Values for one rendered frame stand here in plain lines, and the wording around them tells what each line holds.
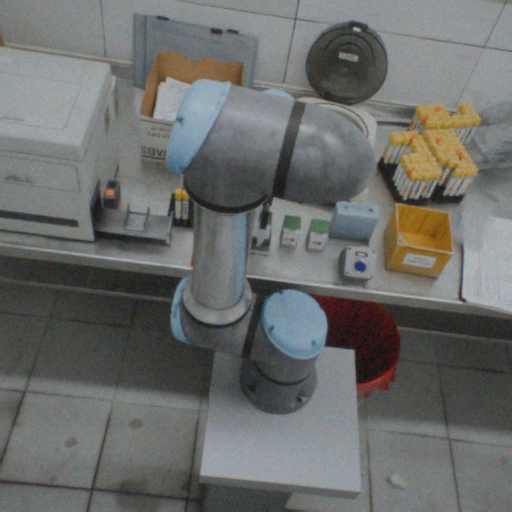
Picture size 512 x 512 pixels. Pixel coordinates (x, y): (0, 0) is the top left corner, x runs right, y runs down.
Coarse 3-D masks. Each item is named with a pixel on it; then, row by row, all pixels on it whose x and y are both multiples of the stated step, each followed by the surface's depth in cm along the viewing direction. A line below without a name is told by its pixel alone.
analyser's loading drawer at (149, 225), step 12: (96, 216) 136; (108, 216) 136; (120, 216) 137; (132, 216) 137; (144, 216) 138; (156, 216) 138; (168, 216) 139; (96, 228) 134; (108, 228) 134; (120, 228) 134; (132, 228) 134; (144, 228) 133; (156, 228) 136; (168, 228) 134; (168, 240) 135
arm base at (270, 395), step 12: (252, 360) 109; (240, 372) 114; (252, 372) 109; (312, 372) 110; (252, 384) 112; (264, 384) 107; (276, 384) 106; (288, 384) 105; (300, 384) 107; (312, 384) 111; (252, 396) 110; (264, 396) 109; (276, 396) 108; (288, 396) 108; (300, 396) 111; (264, 408) 111; (276, 408) 110; (288, 408) 110; (300, 408) 112
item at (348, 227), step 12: (336, 204) 141; (348, 204) 140; (336, 216) 139; (348, 216) 139; (360, 216) 139; (372, 216) 139; (336, 228) 142; (348, 228) 142; (360, 228) 142; (372, 228) 142; (336, 240) 145; (348, 240) 145; (360, 240) 145
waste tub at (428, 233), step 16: (400, 208) 143; (416, 208) 143; (400, 224) 148; (416, 224) 147; (432, 224) 146; (448, 224) 141; (400, 240) 148; (416, 240) 148; (432, 240) 149; (448, 240) 139; (400, 256) 138; (416, 256) 137; (432, 256) 136; (448, 256) 136; (400, 272) 142; (416, 272) 142; (432, 272) 141
